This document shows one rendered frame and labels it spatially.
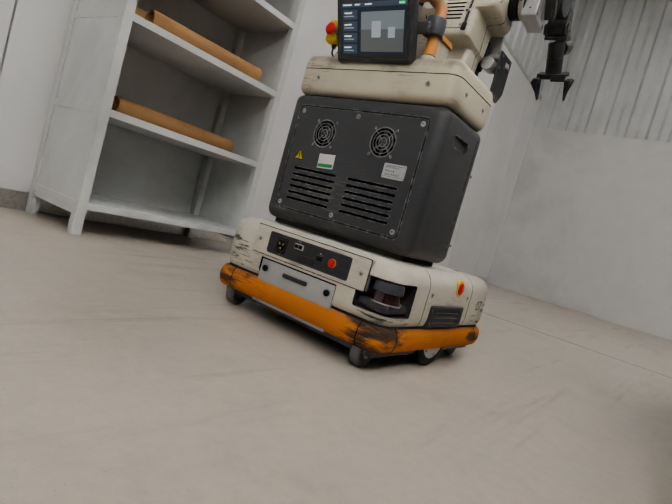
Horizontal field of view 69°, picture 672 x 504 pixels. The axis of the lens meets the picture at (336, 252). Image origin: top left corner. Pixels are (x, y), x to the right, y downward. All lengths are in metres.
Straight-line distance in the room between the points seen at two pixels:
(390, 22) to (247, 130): 1.56
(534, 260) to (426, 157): 6.34
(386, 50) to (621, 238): 6.25
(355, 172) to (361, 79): 0.27
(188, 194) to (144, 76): 0.67
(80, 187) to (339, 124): 1.14
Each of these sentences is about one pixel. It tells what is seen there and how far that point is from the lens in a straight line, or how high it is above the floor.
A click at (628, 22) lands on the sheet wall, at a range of 8.32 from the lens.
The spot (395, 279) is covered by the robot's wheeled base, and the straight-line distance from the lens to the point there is 1.18.
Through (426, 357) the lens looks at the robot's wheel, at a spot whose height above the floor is 0.03.
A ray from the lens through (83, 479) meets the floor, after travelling 0.65.
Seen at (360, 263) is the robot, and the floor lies 0.25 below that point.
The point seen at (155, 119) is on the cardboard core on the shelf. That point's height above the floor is 0.55.
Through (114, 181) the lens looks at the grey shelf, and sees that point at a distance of 2.73.
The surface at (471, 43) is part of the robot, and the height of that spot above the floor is 1.01.
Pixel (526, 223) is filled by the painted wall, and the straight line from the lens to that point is 7.65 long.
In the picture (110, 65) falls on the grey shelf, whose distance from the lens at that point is 2.19.
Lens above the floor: 0.35
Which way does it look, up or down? 4 degrees down
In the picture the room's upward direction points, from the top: 16 degrees clockwise
